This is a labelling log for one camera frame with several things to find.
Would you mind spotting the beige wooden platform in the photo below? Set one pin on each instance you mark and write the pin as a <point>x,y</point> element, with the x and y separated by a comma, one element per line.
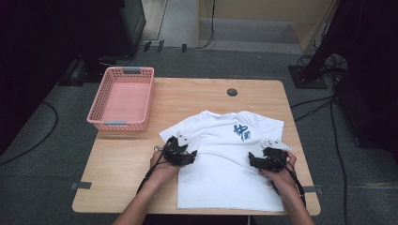
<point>250,29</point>

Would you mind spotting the pink plastic basket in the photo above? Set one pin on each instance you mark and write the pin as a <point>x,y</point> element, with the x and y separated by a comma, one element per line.
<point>125,101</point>

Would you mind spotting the black stand base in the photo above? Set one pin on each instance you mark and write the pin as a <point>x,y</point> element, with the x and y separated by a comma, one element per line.
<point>308,78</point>

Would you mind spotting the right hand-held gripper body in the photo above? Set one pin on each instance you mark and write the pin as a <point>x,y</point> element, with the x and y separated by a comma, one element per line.
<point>275,156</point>

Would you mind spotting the black stand pole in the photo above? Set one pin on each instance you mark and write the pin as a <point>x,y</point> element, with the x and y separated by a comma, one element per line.
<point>325,34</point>

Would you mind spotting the grey tape strip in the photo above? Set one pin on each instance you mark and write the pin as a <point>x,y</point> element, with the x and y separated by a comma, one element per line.
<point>80,185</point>
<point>313,189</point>

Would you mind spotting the person's left hand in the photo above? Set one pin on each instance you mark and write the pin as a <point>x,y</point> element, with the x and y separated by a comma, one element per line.
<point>161,170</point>

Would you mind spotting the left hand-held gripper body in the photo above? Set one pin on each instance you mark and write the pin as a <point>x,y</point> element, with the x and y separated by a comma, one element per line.
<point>175,150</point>

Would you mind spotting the person's right hand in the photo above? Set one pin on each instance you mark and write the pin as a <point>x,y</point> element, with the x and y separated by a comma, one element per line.
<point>281,179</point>

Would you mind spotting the white t-shirt with blue print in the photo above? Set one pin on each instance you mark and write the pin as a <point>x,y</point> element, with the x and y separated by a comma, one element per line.
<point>225,162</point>

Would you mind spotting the black cabinet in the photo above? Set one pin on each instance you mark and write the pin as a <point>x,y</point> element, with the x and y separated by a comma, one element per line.
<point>106,28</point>

